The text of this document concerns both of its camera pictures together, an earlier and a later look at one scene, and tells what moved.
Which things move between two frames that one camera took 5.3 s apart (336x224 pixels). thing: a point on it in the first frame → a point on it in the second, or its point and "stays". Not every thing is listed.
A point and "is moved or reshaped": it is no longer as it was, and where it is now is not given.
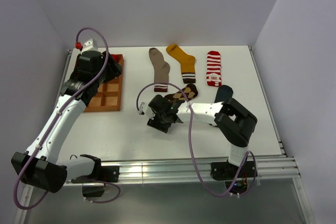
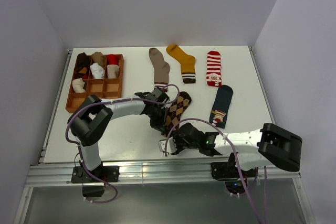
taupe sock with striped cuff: [161, 70] stays
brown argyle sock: [190, 91] is moved or reshaped
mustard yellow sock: [188, 63] stays
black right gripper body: [158, 121] → [181, 143]
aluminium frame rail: [279, 167] stays
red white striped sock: [213, 69] stays
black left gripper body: [111, 71] → [157, 117]
